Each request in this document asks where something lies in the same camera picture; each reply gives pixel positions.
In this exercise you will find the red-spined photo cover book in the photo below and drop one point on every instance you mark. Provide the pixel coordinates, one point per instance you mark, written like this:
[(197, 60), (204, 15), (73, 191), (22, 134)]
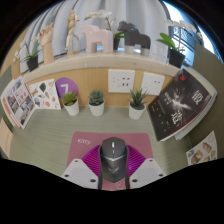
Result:
[(20, 101)]

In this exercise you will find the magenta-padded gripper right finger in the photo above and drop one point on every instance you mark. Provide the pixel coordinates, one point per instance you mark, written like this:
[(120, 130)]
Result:
[(146, 171)]

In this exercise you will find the window with dark frame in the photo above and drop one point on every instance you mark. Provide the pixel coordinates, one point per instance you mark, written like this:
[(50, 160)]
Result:
[(186, 20)]

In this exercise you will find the white card with food pictures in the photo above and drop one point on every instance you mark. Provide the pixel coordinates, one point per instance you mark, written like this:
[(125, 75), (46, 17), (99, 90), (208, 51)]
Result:
[(201, 151)]

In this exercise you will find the pale ledge shelf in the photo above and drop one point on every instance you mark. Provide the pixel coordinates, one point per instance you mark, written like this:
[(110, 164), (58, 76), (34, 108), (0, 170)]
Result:
[(100, 60)]

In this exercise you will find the wooden artist mannequin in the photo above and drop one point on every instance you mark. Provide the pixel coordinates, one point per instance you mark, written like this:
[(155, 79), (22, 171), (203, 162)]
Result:
[(71, 28)]

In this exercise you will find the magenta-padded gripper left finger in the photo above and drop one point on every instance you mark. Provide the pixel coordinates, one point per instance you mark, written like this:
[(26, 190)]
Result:
[(78, 173)]

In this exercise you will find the white orchid in black pot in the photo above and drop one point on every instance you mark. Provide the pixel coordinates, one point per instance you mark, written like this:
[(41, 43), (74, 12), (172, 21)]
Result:
[(176, 58), (100, 14), (32, 63)]

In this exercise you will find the purple round sticker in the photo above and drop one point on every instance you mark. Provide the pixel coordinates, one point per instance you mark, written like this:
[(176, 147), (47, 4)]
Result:
[(68, 85)]

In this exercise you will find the white wall socket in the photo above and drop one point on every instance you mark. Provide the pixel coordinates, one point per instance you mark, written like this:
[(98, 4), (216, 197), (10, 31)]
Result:
[(152, 83), (121, 81)]

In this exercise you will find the grey-green desk partition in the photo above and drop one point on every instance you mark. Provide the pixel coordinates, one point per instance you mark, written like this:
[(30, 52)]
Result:
[(213, 66), (5, 83)]

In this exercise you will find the white illustrated sticker sheet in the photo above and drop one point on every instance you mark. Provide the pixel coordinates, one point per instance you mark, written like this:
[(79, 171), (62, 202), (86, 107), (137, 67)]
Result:
[(45, 95)]

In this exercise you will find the black horse figurine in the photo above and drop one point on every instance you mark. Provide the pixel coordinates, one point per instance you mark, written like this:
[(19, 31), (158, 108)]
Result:
[(133, 35)]

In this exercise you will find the small succulent in white pot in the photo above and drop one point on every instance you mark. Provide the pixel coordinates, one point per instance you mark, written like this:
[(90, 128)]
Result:
[(136, 111), (96, 108), (72, 108)]

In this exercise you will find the dark grey computer mouse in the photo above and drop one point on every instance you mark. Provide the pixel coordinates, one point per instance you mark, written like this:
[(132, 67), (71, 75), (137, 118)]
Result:
[(113, 160)]

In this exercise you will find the pink mouse pad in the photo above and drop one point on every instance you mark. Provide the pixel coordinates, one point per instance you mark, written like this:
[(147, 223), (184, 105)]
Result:
[(83, 141)]

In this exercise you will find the black book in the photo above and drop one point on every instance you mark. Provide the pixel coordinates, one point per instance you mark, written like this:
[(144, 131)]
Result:
[(178, 106)]

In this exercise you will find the pink horse figurine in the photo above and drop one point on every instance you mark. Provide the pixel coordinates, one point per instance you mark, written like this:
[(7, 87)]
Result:
[(98, 36)]

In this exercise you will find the grey-white curtain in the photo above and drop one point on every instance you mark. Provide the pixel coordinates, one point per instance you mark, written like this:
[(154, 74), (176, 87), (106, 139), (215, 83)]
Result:
[(140, 13)]

